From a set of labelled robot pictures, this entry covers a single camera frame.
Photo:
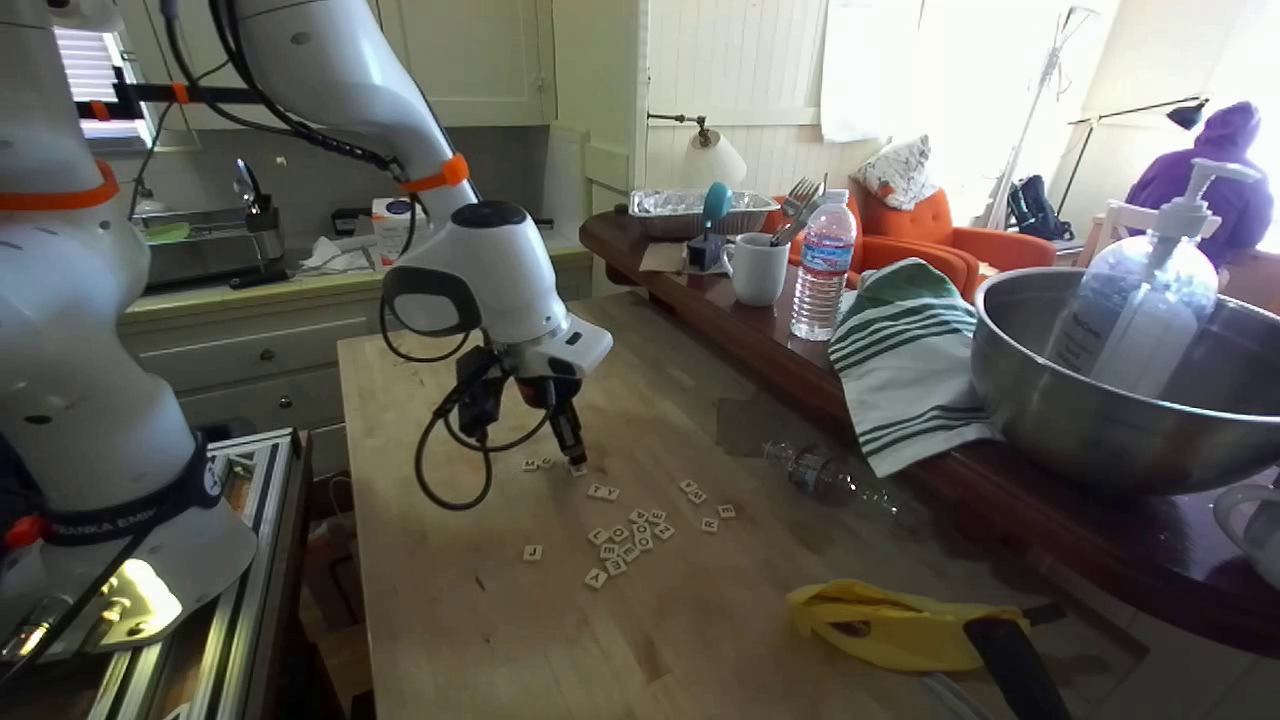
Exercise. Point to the letter tile A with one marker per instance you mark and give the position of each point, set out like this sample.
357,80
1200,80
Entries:
534,555

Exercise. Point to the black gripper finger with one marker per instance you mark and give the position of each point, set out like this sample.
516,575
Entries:
564,430

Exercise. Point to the white pump dispenser bottle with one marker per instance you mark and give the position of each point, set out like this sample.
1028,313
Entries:
1147,298

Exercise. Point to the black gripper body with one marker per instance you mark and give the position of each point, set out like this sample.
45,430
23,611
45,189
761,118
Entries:
554,387

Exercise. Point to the orange cloth bag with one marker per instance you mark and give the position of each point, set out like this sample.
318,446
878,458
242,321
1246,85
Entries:
931,233

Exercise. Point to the yellow black hand tool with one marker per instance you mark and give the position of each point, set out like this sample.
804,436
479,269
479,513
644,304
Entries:
931,637

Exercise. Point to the crumpled clear plastic wrap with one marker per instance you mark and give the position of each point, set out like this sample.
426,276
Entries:
829,474

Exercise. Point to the white table lamp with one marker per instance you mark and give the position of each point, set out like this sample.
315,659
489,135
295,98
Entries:
691,152

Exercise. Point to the large steel mixing bowl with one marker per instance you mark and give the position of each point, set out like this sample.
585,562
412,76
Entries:
1213,424

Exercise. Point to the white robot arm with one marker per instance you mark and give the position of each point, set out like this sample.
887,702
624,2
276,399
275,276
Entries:
107,441

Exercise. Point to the letter tile Y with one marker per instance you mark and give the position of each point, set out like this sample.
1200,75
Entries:
537,465

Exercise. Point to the white ceramic mug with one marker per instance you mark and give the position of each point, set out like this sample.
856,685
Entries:
759,264

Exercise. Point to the clear plastic water bottle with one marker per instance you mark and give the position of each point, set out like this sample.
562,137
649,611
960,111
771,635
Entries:
827,256

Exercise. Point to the green striped white towel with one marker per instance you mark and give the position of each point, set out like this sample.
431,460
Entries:
902,353

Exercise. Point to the teal scoop on black base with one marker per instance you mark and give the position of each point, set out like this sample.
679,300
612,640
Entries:
709,242

